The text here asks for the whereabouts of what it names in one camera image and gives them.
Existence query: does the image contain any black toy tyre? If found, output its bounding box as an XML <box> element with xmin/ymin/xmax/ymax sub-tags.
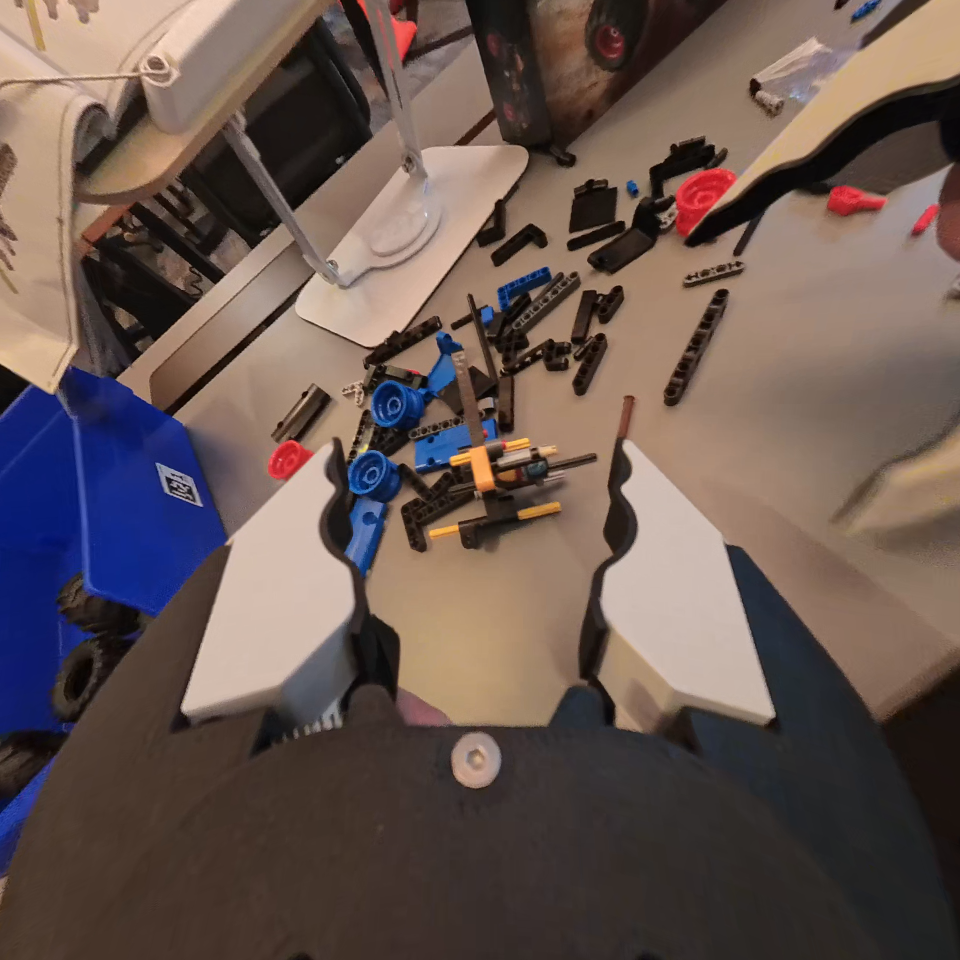
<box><xmin>0</xmin><ymin>731</ymin><xmax>69</xmax><ymax>804</ymax></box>
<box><xmin>51</xmin><ymin>637</ymin><xmax>125</xmax><ymax>721</ymax></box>
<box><xmin>58</xmin><ymin>573</ymin><xmax>144</xmax><ymax>635</ymax></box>

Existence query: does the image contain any grey desk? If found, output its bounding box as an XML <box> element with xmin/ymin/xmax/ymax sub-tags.
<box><xmin>146</xmin><ymin>0</ymin><xmax>960</xmax><ymax>725</ymax></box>

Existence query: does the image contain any red toy connector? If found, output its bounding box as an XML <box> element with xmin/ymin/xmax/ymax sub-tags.
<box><xmin>827</xmin><ymin>185</ymin><xmax>888</xmax><ymax>219</ymax></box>

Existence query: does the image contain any black toy panel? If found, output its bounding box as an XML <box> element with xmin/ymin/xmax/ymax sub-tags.
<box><xmin>587</xmin><ymin>225</ymin><xmax>654</xmax><ymax>275</ymax></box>
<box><xmin>568</xmin><ymin>180</ymin><xmax>620</xmax><ymax>234</ymax></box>

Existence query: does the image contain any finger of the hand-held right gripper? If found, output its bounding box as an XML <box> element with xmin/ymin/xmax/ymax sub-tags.
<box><xmin>678</xmin><ymin>0</ymin><xmax>960</xmax><ymax>247</ymax></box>
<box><xmin>828</xmin><ymin>431</ymin><xmax>960</xmax><ymax>541</ymax></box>

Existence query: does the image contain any yellow black toy assembly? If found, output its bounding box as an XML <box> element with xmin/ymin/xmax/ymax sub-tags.
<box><xmin>427</xmin><ymin>438</ymin><xmax>599</xmax><ymax>552</ymax></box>

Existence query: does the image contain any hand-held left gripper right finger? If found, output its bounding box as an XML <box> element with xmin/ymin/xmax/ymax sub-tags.
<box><xmin>577</xmin><ymin>438</ymin><xmax>777</xmax><ymax>736</ymax></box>

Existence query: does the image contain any pile of toy building pieces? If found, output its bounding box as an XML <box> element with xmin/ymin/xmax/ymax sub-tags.
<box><xmin>270</xmin><ymin>270</ymin><xmax>627</xmax><ymax>556</ymax></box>

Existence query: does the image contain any white desk lamp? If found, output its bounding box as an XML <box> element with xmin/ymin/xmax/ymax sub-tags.
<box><xmin>75</xmin><ymin>0</ymin><xmax>530</xmax><ymax>350</ymax></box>

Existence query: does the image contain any red toy wheel rim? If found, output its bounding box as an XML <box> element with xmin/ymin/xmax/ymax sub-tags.
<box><xmin>675</xmin><ymin>168</ymin><xmax>740</xmax><ymax>237</ymax></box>
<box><xmin>268</xmin><ymin>441</ymin><xmax>315</xmax><ymax>481</ymax></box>

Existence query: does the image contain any black toy truck set box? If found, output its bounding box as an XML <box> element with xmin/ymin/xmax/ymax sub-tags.
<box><xmin>465</xmin><ymin>0</ymin><xmax>721</xmax><ymax>147</ymax></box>

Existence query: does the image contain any short grey toy beam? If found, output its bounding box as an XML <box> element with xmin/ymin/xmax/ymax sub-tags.
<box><xmin>682</xmin><ymin>260</ymin><xmax>746</xmax><ymax>289</ymax></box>

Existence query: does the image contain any small clear plastic bag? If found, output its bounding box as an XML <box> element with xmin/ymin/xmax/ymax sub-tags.
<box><xmin>750</xmin><ymin>37</ymin><xmax>834</xmax><ymax>114</ymax></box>

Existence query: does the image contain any blue toy wheel rim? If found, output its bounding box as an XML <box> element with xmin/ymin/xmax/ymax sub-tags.
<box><xmin>347</xmin><ymin>450</ymin><xmax>402</xmax><ymax>502</ymax></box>
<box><xmin>371</xmin><ymin>380</ymin><xmax>425</xmax><ymax>430</ymax></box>

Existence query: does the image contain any blue toy panel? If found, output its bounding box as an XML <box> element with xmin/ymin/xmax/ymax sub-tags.
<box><xmin>412</xmin><ymin>418</ymin><xmax>500</xmax><ymax>474</ymax></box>

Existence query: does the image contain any long black toy beam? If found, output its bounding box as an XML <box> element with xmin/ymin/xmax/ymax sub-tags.
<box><xmin>663</xmin><ymin>288</ymin><xmax>730</xmax><ymax>408</ymax></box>

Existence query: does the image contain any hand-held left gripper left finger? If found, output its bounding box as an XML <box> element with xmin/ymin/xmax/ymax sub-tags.
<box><xmin>182</xmin><ymin>438</ymin><xmax>402</xmax><ymax>736</ymax></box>

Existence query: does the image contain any blue tagged plastic bin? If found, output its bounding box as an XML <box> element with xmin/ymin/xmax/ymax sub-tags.
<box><xmin>0</xmin><ymin>367</ymin><xmax>230</xmax><ymax>879</ymax></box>

